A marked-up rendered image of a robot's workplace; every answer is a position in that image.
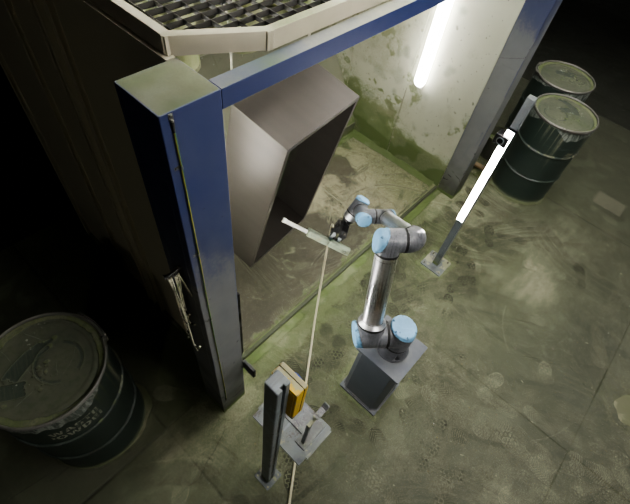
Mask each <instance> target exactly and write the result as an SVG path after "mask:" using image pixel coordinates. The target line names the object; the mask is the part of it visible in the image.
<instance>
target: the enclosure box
mask: <svg viewBox="0 0 630 504"><path fill-rule="evenodd" d="M359 98H360V96H359V95H358V94H356V93H355V92H354V91H352V90H351V89H350V88H349V87H347V86H346V85H345V84H344V83H342V82H341V81H340V80H338V79H337V78H336V77H335V76H333V75H332V74H331V73H329V72H328V71H327V70H326V69H324V68H323V67H322V66H321V65H319V64H318V63H317V64H315V65H313V66H311V67H309V68H307V69H305V70H303V71H301V72H299V73H297V74H295V75H292V76H290V77H288V78H286V79H284V80H282V81H280V82H278V83H276V84H274V85H272V86H270V87H268V88H266V89H264V90H262V91H260V92H257V93H255V94H253V95H251V96H249V97H247V98H245V99H243V100H241V101H239V102H237V103H235V104H233V105H231V110H230V117H229V125H228V133H227V140H226V161H227V173H228V186H229V198H230V211H231V224H232V236H233V249H234V253H235V254H236V255H237V256H238V257H239V258H240V259H241V260H243V261H244V262H245V263H246V264H247V265H248V266H249V267H252V266H253V265H254V264H255V263H257V262H258V261H259V260H260V259H261V258H262V257H263V256H264V255H265V254H266V253H267V252H269V251H270V250H271V249H272V248H273V247H274V246H275V245H276V244H277V243H278V242H280V241H281V240H282V239H283V238H284V237H285V236H286V235H287V234H288V233H289V232H291V231H292V230H293V229H294V227H292V226H290V225H288V224H286V223H283V222H282V219H283V218H286V219H287V220H289V221H291V222H293V223H295V224H297V225H298V224H299V223H300V222H302V221H303V220H304V218H305V216H306V214H307V212H308V210H309V207H310V205H311V203H312V201H313V199H314V196H315V194H316V192H317V190H318V188H319V186H320V183H321V181H322V179H323V177H324V175H325V172H326V170H327V168H328V166H329V164H330V161H331V159H332V157H333V155H334V153H335V150H336V148H337V146H338V144H339V142H340V139H341V137H342V135H343V133H344V131H345V128H346V126H347V124H348V122H349V120H350V118H351V115H352V113H353V111H354V109H355V107H356V104H357V102H358V100H359Z"/></svg>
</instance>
